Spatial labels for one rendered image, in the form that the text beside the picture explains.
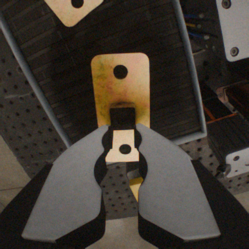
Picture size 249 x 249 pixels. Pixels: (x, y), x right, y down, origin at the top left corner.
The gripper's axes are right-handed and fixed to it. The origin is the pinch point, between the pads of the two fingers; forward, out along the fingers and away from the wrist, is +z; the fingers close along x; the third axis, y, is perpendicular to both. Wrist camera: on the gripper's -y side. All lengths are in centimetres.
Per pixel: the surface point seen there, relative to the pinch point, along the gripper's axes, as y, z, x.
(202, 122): 2.7, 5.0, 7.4
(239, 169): 20.1, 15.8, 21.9
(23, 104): 20, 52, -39
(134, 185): 11.6, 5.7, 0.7
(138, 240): 255, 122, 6
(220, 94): 19, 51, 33
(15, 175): 126, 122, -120
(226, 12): -7.2, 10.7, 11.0
